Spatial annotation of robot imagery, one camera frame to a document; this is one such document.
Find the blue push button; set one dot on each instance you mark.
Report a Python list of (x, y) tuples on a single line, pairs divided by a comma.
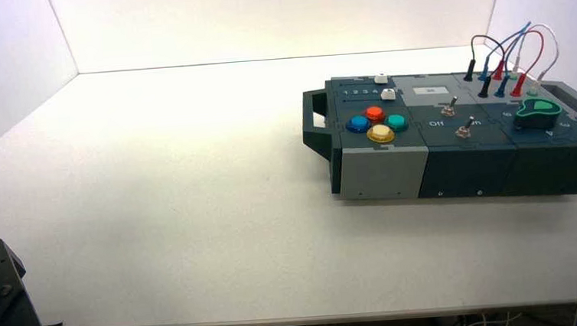
[(358, 123)]

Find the yellow push button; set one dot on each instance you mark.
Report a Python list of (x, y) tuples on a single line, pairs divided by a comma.
[(380, 133)]

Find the red push button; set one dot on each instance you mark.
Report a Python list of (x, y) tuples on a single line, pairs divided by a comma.
[(374, 113)]

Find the green push button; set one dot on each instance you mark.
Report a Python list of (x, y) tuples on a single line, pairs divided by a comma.
[(396, 122)]

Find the white slider knob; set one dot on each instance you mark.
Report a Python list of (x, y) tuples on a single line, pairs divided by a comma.
[(388, 94), (380, 79)]

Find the dark modular control box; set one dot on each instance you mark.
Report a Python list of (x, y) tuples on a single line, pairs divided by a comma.
[(471, 162)]

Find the green rotary knob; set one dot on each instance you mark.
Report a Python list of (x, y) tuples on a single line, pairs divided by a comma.
[(538, 113)]

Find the metal toggle switch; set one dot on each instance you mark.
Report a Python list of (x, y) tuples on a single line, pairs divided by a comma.
[(466, 128), (450, 106)]

